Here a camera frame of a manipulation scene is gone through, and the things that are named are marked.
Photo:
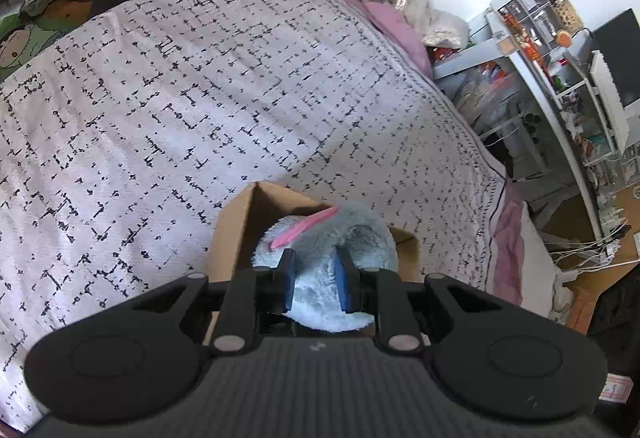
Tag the green cartoon floor mat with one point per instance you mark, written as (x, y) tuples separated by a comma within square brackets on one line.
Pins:
[(30, 43)]

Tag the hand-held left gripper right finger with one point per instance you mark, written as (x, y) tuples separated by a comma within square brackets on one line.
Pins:
[(345, 283)]

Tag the brown cardboard box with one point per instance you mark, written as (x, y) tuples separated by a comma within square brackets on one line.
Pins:
[(235, 238)]

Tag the small orange burger ornament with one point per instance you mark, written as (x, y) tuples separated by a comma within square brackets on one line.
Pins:
[(566, 39)]

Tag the white shopping bag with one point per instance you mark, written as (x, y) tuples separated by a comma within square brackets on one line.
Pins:
[(475, 93)]

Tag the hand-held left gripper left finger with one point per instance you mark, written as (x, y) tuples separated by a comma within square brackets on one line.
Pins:
[(287, 283)]

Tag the clear desktop drawer organizer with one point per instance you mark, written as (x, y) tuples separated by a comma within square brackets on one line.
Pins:
[(530, 13)]

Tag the white keyboard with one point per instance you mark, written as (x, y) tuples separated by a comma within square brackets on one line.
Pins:
[(607, 93)]

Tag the black computer monitor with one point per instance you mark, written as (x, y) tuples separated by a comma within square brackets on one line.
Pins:
[(620, 48)]

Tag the white black-patterned blanket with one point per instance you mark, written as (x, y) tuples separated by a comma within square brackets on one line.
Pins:
[(150, 118)]

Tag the white duvet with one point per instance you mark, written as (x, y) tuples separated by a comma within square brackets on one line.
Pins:
[(537, 268)]

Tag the pink bedsheet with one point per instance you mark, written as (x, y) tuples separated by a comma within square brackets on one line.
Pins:
[(400, 33)]

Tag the wicker basket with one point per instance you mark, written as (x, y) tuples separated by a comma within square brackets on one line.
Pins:
[(570, 15)]

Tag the light blue plush toy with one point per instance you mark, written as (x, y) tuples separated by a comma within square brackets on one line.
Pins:
[(365, 248)]

